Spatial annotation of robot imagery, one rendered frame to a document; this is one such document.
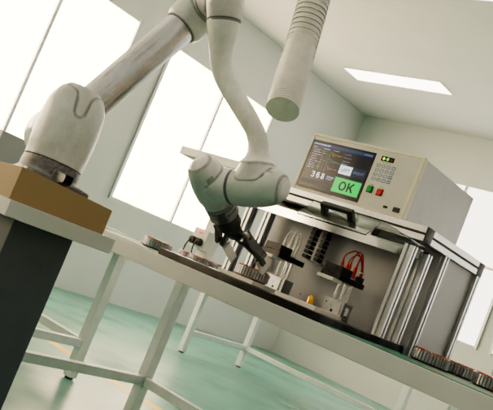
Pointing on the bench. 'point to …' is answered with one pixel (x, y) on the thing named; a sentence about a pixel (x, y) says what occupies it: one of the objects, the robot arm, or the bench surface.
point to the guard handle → (338, 210)
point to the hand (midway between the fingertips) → (247, 263)
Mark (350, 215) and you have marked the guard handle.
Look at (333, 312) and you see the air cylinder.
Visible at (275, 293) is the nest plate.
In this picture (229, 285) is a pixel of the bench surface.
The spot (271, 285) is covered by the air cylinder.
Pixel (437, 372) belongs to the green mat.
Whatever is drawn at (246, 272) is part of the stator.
